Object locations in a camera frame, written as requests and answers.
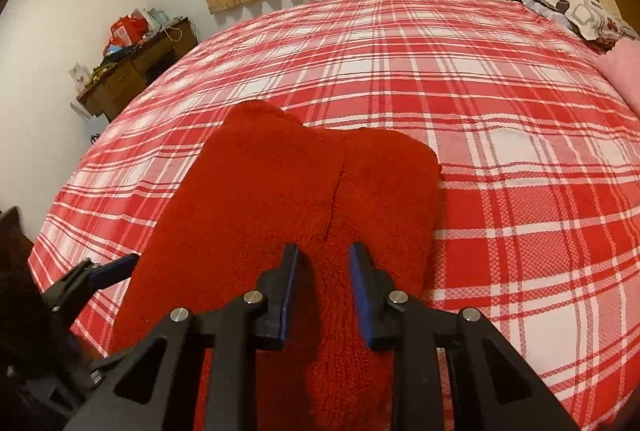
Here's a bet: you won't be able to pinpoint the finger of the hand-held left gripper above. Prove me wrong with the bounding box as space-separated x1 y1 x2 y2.
42 253 142 313

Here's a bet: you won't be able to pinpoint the brown wooden desk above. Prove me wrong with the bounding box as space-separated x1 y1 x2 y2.
75 16 199 122

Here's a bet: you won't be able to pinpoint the pink floral pillow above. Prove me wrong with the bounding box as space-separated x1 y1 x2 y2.
595 38 640 118

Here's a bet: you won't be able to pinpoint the white printed card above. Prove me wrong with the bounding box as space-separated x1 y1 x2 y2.
68 62 92 92

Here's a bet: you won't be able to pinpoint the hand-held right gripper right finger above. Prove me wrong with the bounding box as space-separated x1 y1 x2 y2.
347 241 582 431

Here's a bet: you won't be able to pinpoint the red gift bag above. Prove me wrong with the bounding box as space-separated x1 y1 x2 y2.
109 15 151 48

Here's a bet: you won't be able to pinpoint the grey patterned pillow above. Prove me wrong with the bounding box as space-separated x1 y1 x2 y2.
512 0 640 52

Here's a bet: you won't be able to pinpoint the red fleece pants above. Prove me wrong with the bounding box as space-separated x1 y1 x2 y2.
111 101 442 431

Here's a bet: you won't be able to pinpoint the pile of clothes on desk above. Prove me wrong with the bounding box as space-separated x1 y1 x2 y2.
90 45 136 79

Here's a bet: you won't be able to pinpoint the red plaid bed sheet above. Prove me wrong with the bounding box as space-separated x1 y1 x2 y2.
27 0 640 431

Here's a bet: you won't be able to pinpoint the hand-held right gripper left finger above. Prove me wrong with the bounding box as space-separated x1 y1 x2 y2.
64 242 301 431

